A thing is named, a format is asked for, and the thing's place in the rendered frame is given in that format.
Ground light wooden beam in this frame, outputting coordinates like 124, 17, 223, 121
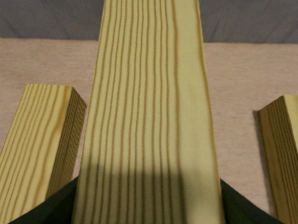
0, 83, 87, 224

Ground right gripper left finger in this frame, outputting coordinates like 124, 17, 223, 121
8, 176, 78, 224

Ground grey panel wall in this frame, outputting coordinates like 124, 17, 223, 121
0, 0, 298, 44

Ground light wood beam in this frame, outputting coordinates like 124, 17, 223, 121
257, 94, 298, 224

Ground light wooden board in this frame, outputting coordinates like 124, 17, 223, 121
71, 0, 225, 224

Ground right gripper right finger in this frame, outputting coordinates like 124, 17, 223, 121
220, 178, 284, 224

